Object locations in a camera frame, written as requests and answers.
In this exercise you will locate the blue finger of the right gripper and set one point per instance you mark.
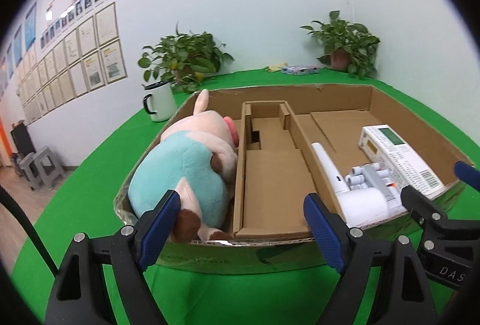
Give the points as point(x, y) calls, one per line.
point(420, 208)
point(467, 174)

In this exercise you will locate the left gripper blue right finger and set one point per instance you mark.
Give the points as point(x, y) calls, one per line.
point(403, 295)

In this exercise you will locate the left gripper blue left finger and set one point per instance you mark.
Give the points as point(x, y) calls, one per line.
point(79, 294)

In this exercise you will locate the white lint roller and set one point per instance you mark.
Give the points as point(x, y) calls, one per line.
point(362, 208)

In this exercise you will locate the white green medicine box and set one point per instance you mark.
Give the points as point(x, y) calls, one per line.
point(383, 146)

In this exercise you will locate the pig plush toy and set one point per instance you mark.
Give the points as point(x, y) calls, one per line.
point(197, 157)

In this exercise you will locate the grey plastic stool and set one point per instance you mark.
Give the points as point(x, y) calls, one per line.
point(41, 167)

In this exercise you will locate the right potted green plant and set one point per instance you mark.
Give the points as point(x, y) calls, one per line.
point(347, 47)

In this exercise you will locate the potted green plant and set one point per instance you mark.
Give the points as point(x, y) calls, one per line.
point(347, 47)
point(184, 60)

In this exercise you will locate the patterned pouch on table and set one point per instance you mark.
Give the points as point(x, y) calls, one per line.
point(300, 70)

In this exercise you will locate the white enamel mug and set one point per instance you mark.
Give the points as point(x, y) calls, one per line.
point(159, 102)

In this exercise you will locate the yellow item on table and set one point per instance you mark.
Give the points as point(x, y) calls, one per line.
point(275, 68)

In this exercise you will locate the left potted green plant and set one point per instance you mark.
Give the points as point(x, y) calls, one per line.
point(184, 60)

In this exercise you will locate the framed certificate on wall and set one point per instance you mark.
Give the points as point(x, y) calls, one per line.
point(113, 61)

